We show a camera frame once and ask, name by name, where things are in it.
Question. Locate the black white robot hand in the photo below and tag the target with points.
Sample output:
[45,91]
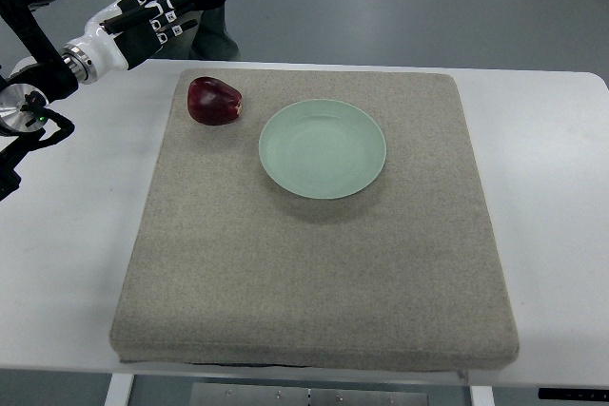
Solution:
[124,35]

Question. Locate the dark red apple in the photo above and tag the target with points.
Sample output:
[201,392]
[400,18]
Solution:
[212,102]

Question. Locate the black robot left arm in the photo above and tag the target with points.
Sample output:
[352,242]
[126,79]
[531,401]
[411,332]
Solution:
[26,95]

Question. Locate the light green plate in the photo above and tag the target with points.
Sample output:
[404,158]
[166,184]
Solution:
[322,149]

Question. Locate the beige fabric cushion mat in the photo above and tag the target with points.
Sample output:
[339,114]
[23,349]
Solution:
[229,268]

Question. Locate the black desk control panel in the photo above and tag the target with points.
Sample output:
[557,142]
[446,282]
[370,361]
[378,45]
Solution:
[575,394]

